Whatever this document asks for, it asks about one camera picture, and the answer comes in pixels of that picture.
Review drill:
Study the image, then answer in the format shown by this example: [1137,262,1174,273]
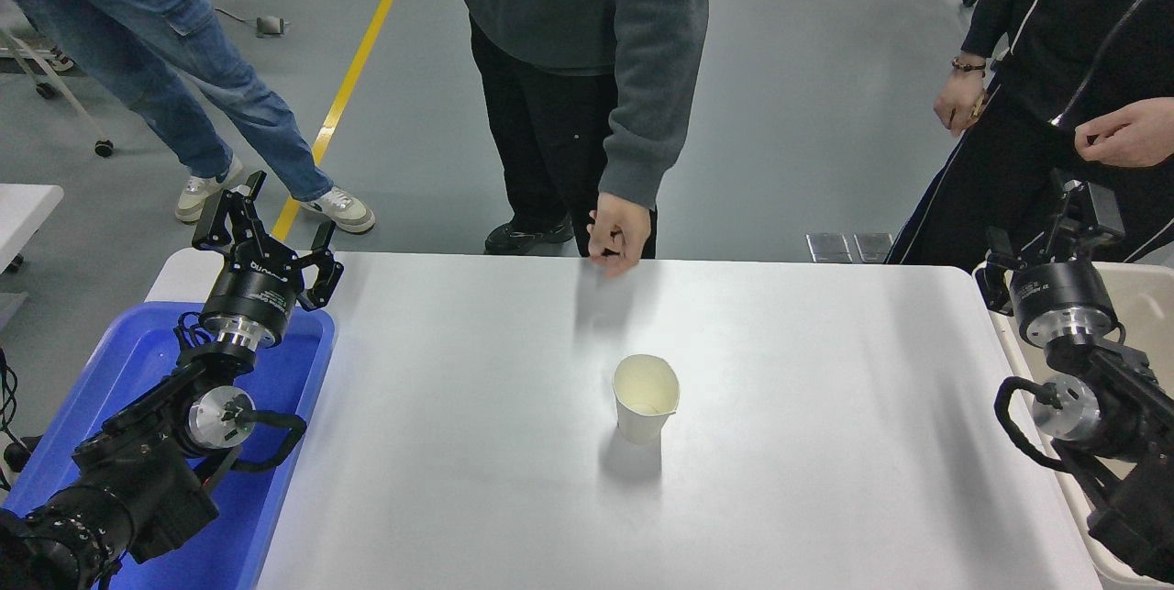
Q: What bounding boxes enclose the large pale plastic bin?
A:
[974,262,1174,590]

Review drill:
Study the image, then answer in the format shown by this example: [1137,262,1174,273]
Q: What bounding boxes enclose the person's right hand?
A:
[934,72,990,138]

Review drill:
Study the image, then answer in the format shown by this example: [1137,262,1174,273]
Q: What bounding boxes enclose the white paper cup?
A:
[613,353,681,445]

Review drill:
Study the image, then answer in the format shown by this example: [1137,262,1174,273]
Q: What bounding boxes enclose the black cable bundle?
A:
[0,347,42,492]

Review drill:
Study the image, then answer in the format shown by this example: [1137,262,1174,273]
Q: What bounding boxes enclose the white side table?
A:
[0,184,65,274]

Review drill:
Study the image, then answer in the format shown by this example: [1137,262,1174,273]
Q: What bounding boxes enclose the blue plastic tray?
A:
[0,301,337,590]

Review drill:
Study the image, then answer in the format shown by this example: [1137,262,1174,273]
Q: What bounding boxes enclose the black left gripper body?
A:
[200,244,305,335]

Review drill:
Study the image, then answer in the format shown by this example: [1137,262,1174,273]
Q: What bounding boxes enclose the person's left hand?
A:
[1075,97,1174,169]
[587,193,652,277]

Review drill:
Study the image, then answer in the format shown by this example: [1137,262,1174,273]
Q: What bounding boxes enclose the grey wheeled chair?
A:
[0,0,116,158]

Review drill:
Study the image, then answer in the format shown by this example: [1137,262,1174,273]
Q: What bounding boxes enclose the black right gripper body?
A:
[1009,260,1120,328]

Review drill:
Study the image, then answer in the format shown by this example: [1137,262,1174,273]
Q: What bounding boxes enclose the person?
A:
[0,0,377,235]
[456,0,712,277]
[885,0,1174,274]

